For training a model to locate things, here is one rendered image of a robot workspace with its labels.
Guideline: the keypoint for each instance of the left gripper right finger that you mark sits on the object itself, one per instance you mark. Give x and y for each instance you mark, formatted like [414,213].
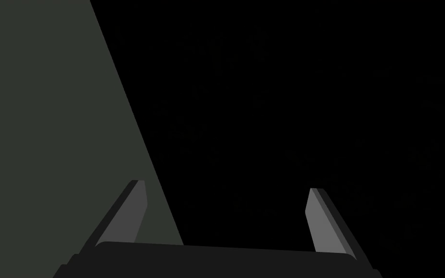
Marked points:
[326,227]

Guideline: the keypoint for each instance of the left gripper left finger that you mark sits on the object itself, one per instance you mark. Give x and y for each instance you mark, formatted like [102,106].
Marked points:
[126,216]

